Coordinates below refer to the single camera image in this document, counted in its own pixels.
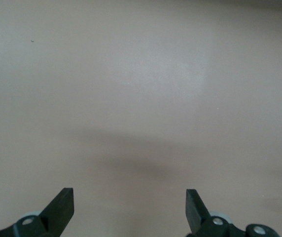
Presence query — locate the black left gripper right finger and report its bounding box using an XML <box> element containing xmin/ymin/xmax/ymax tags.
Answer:
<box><xmin>186</xmin><ymin>189</ymin><xmax>280</xmax><ymax>237</ymax></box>

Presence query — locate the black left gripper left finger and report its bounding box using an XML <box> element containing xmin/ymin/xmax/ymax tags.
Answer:
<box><xmin>0</xmin><ymin>187</ymin><xmax>74</xmax><ymax>237</ymax></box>

